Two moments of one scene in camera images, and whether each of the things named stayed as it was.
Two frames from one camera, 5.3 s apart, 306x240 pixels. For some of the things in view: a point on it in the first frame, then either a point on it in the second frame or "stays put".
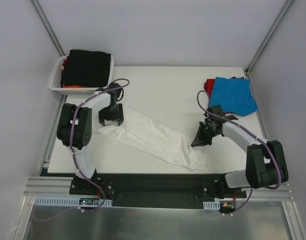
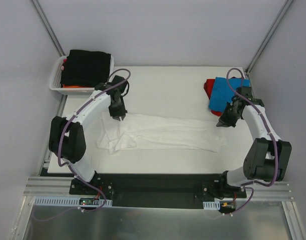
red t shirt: [208, 85] stays put
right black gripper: [206, 132] -> [228, 117]
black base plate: [184, 190] stays put
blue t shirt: [233, 95] stays put
